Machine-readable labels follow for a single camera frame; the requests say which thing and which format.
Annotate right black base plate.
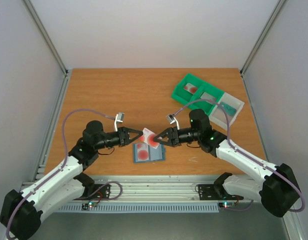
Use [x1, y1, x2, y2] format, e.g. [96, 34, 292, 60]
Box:
[194, 184, 244, 201]

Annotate teal card holder wallet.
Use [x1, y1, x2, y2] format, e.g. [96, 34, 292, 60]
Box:
[132, 143, 166, 164]

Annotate teal card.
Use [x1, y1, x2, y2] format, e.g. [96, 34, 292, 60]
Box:
[220, 101, 237, 117]

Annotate right small circuit board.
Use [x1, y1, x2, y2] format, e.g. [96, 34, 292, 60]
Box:
[218, 201, 238, 209]

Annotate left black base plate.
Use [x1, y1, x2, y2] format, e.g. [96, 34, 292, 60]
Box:
[77, 184, 111, 200]

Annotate aluminium corner post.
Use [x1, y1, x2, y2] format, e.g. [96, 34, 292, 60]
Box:
[22, 0, 68, 76]
[240, 0, 288, 78]

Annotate green plastic bin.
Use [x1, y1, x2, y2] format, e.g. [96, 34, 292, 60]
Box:
[188, 83, 226, 120]
[171, 73, 205, 105]

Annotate green plastic bin middle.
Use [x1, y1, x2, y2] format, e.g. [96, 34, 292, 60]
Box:
[188, 83, 226, 120]

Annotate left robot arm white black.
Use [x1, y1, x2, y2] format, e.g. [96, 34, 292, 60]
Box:
[0, 120, 143, 240]

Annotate white card red circles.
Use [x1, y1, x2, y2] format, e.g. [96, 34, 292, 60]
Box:
[138, 128, 160, 149]

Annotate red circle card in holder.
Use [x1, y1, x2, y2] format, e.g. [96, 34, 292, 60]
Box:
[136, 143, 150, 162]

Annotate grey card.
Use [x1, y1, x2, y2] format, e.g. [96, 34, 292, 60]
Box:
[200, 92, 217, 102]

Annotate aluminium rail base frame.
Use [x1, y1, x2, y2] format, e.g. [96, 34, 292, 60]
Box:
[3, 69, 305, 240]

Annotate right aluminium corner post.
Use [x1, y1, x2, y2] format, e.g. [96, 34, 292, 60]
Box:
[240, 0, 288, 78]

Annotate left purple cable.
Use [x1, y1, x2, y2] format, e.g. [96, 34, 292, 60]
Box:
[4, 108, 120, 240]

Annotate left aluminium corner post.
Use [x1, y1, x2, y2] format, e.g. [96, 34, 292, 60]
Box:
[22, 0, 68, 76]

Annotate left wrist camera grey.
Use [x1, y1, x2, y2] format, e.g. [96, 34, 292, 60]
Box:
[115, 112, 125, 124]

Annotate white plastic bin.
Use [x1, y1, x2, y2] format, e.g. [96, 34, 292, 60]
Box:
[209, 92, 245, 130]

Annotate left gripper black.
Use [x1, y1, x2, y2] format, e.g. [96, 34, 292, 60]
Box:
[95, 126, 143, 150]

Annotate small circuit board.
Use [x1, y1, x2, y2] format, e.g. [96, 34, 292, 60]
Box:
[218, 201, 238, 209]
[81, 202, 98, 211]

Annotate left small circuit board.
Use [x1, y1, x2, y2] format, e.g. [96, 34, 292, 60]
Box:
[81, 202, 98, 211]

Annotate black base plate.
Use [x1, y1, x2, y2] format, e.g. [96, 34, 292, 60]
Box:
[194, 184, 244, 201]
[77, 184, 111, 200]

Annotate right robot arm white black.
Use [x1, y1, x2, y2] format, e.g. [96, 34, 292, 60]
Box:
[153, 109, 301, 218]

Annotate green plastic bin far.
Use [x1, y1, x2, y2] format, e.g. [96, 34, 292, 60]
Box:
[171, 73, 205, 105]

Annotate red circle card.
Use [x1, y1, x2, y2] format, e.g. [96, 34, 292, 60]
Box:
[136, 143, 150, 162]
[183, 82, 198, 95]

